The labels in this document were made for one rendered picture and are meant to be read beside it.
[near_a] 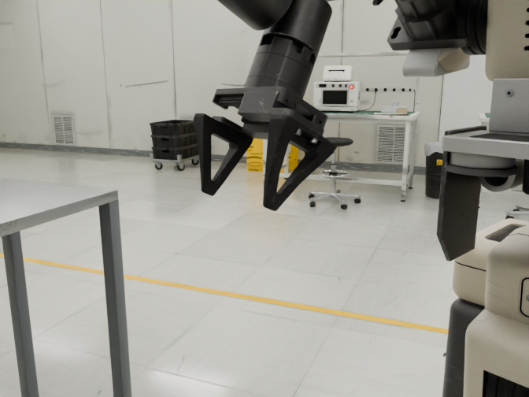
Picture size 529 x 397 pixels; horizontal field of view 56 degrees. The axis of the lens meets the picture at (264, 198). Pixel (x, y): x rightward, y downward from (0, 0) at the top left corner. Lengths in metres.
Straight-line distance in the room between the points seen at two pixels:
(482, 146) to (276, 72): 0.22
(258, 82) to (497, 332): 0.43
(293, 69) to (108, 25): 7.61
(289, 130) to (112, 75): 7.62
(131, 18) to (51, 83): 1.82
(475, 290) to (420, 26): 0.52
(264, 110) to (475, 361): 0.44
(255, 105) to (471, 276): 0.67
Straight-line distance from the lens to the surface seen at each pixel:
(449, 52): 0.71
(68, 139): 8.66
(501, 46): 0.66
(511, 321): 0.71
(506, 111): 0.64
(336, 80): 5.11
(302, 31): 0.48
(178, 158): 6.31
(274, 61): 0.47
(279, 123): 0.41
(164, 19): 7.49
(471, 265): 1.00
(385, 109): 5.21
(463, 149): 0.56
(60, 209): 1.33
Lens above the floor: 1.10
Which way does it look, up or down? 13 degrees down
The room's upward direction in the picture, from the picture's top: straight up
